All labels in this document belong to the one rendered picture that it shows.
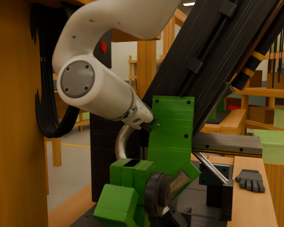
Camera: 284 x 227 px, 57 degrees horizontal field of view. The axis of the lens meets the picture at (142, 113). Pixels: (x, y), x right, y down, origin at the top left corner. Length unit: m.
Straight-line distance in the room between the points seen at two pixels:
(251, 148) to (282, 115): 2.78
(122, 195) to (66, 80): 0.20
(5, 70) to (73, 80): 0.27
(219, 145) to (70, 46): 0.51
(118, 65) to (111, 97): 10.70
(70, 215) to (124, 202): 0.53
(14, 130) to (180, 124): 0.40
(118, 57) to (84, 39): 10.68
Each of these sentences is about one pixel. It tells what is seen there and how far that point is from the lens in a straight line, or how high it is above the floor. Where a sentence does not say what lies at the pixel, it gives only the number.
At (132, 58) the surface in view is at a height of 2.08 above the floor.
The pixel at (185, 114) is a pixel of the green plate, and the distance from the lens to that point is 0.69.
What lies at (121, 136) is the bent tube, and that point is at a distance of 0.71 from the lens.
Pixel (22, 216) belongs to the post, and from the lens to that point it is 0.76.
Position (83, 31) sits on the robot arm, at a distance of 0.47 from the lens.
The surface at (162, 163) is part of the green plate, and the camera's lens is 0.70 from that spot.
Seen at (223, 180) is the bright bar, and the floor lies 1.02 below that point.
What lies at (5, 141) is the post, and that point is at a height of 1.18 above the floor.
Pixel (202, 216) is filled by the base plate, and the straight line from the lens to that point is 0.88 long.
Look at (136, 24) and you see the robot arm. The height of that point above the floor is 1.39.
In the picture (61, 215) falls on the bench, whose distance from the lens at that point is 0.95.
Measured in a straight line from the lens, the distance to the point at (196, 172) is 0.68.
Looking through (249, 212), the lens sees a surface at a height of 0.90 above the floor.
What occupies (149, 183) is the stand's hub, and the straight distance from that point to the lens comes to 0.45.
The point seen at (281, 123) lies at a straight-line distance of 3.58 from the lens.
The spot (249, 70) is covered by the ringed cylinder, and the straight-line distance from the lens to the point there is 0.87.
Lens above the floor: 1.32
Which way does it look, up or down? 8 degrees down
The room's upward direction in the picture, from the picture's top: straight up
